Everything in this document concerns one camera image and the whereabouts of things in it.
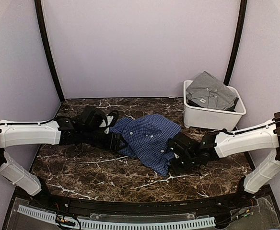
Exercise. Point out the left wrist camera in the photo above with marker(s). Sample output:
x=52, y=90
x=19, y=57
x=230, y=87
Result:
x=109, y=120

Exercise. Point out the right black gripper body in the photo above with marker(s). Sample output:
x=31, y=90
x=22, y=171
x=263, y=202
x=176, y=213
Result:
x=188, y=163

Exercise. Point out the right black frame post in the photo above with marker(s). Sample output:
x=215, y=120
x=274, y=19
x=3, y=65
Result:
x=236, y=42

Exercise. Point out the white slotted cable duct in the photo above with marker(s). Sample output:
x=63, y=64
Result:
x=119, y=222

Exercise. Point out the black curved front rail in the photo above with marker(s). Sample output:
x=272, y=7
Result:
x=214, y=206

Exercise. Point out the left black frame post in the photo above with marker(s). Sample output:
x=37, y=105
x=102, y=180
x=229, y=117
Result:
x=47, y=49

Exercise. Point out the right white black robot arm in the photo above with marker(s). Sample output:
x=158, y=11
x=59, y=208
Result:
x=217, y=145

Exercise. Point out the grey folded shirt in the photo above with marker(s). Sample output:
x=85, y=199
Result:
x=206, y=91

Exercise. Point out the black frame post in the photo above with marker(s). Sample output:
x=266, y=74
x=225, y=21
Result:
x=236, y=42
x=47, y=49

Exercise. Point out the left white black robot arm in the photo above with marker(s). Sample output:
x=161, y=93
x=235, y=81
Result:
x=91, y=127

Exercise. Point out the clear acrylic plate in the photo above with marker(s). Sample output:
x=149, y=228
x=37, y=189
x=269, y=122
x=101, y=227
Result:
x=142, y=218

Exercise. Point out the white plastic bin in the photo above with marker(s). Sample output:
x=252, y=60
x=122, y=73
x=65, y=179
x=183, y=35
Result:
x=211, y=118

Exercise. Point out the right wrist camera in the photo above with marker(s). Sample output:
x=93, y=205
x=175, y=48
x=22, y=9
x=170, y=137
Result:
x=177, y=149

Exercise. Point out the blue checked long sleeve shirt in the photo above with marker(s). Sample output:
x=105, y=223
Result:
x=147, y=138

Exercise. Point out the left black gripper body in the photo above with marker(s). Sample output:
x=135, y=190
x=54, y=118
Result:
x=90, y=137

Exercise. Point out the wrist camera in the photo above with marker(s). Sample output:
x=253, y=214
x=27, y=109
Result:
x=177, y=149
x=109, y=120

